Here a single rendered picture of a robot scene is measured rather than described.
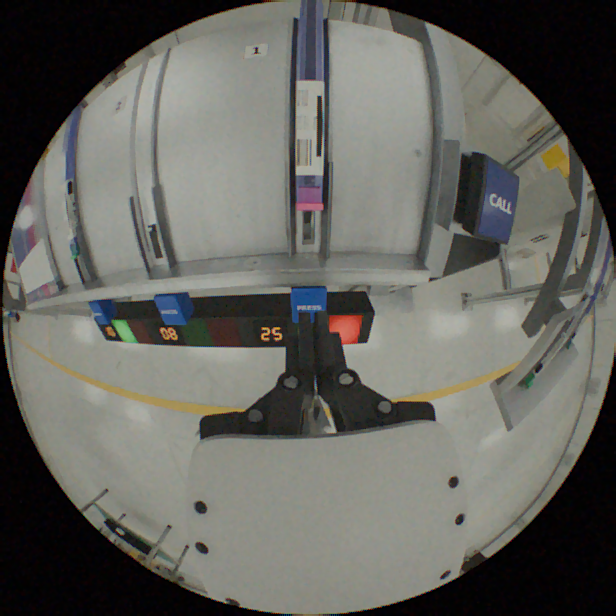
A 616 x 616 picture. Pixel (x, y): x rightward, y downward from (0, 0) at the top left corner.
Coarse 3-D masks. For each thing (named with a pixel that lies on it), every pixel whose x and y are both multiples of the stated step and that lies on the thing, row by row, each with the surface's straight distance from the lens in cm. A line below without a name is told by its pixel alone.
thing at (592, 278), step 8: (600, 232) 25; (608, 232) 25; (600, 240) 25; (600, 248) 25; (600, 256) 25; (600, 264) 25; (592, 272) 25; (592, 280) 25; (584, 288) 25; (592, 288) 25; (584, 296) 25; (576, 304) 25; (584, 304) 25; (576, 312) 25; (576, 320) 26; (568, 328) 26; (568, 336) 27; (528, 376) 29; (528, 384) 30
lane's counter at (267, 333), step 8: (256, 320) 19; (264, 320) 19; (272, 320) 19; (280, 320) 19; (256, 328) 20; (264, 328) 20; (272, 328) 20; (280, 328) 19; (256, 336) 20; (264, 336) 20; (272, 336) 20; (280, 336) 20; (264, 344) 21; (272, 344) 21; (280, 344) 21
